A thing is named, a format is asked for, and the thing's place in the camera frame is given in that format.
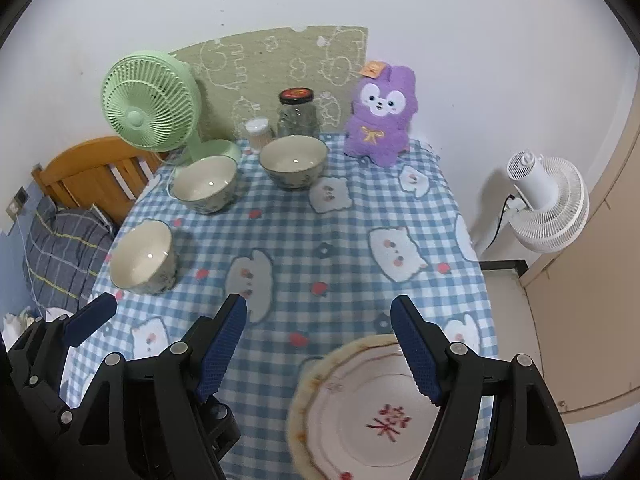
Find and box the toothpick container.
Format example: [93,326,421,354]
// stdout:
[244,117,273,153]

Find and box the black fan cable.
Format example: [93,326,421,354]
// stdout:
[487,194,526,252]

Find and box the wall power socket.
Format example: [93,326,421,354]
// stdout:
[6,188,29,221]

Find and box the glass jar black lid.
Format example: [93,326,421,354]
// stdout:
[277,87,320,138]

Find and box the white clip fan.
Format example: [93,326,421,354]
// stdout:
[506,151,589,254]

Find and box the crumpled white tissue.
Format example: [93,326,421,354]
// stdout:
[1,308,73,348]

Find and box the green desk fan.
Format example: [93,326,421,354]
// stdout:
[101,50,242,164]

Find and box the green cartoon wall mat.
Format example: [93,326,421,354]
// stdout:
[173,25,369,140]

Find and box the large cream floral plate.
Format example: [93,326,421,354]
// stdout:
[286,334,426,480]

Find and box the purple plush bunny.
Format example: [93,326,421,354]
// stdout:
[344,61,418,168]

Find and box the dark plaid pillow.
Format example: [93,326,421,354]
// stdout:
[23,196,117,313]

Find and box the blue checkered tablecloth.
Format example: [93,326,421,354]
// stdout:
[66,136,498,479]

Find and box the white red-pattern plate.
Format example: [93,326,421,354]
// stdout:
[301,346,497,480]

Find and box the blue floral bowl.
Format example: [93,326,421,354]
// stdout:
[258,136,329,190]
[110,220,178,295]
[169,155,239,214]

